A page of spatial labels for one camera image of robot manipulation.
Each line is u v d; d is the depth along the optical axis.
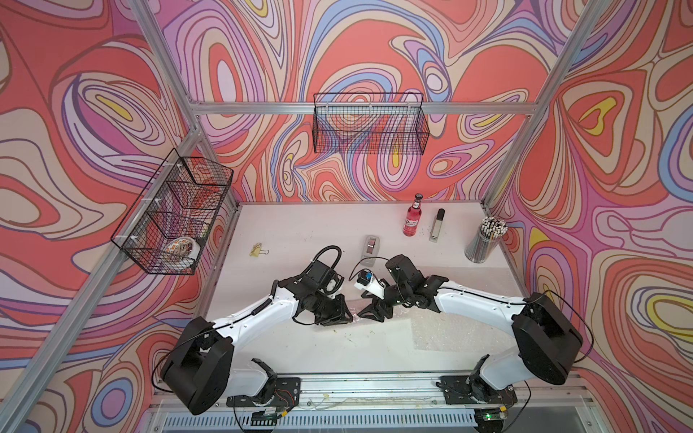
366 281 0.71
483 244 0.93
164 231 0.74
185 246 0.72
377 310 0.72
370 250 0.99
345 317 0.78
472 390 0.66
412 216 1.00
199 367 0.41
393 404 0.73
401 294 0.66
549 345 0.43
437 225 1.09
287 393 0.73
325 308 0.70
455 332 0.84
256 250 1.03
